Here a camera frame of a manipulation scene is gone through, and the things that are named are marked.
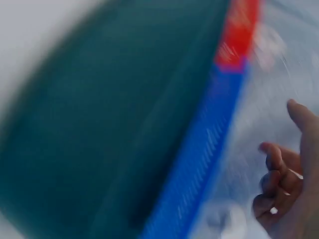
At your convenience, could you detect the dark teal mat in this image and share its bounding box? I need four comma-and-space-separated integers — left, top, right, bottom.
0, 0, 231, 239

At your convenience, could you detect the person's right hand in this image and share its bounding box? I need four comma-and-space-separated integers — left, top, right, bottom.
252, 98, 319, 239

